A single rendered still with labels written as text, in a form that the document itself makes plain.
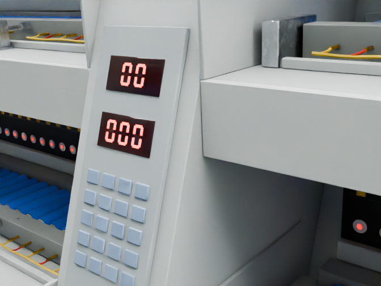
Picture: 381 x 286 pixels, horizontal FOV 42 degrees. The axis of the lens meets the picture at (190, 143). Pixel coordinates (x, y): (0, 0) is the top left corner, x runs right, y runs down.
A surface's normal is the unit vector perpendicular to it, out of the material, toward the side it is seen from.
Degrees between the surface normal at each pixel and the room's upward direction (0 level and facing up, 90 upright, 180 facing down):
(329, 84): 19
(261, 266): 90
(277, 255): 90
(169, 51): 90
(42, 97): 109
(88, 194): 90
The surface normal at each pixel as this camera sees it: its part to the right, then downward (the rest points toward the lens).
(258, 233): 0.77, 0.16
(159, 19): -0.61, -0.06
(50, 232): -0.04, -0.95
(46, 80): -0.63, 0.26
